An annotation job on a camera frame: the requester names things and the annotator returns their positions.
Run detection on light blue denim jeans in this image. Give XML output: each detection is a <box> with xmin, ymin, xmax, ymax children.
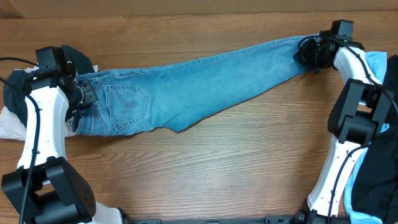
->
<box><xmin>73</xmin><ymin>36</ymin><xmax>305</xmax><ymax>136</ymax></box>

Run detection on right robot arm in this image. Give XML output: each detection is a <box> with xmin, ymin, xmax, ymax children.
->
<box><xmin>291</xmin><ymin>19</ymin><xmax>396</xmax><ymax>223</ymax></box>

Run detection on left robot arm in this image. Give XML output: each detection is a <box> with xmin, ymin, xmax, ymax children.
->
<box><xmin>1</xmin><ymin>45</ymin><xmax>131</xmax><ymax>224</ymax></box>

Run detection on light blue shirt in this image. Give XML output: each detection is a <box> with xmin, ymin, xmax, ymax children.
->
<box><xmin>343</xmin><ymin>52</ymin><xmax>387</xmax><ymax>224</ymax></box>

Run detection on dark navy folded shirt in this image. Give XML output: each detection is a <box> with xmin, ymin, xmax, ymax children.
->
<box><xmin>3</xmin><ymin>45</ymin><xmax>96</xmax><ymax>126</ymax></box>

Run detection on white crumpled cloth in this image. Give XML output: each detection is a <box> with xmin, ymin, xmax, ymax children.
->
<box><xmin>1</xmin><ymin>65</ymin><xmax>99</xmax><ymax>141</ymax></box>

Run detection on black garment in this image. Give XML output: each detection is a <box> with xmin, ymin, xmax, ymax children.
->
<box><xmin>351</xmin><ymin>54</ymin><xmax>398</xmax><ymax>223</ymax></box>

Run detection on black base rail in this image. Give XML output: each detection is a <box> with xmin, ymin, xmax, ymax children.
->
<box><xmin>122</xmin><ymin>210</ymin><xmax>351</xmax><ymax>224</ymax></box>

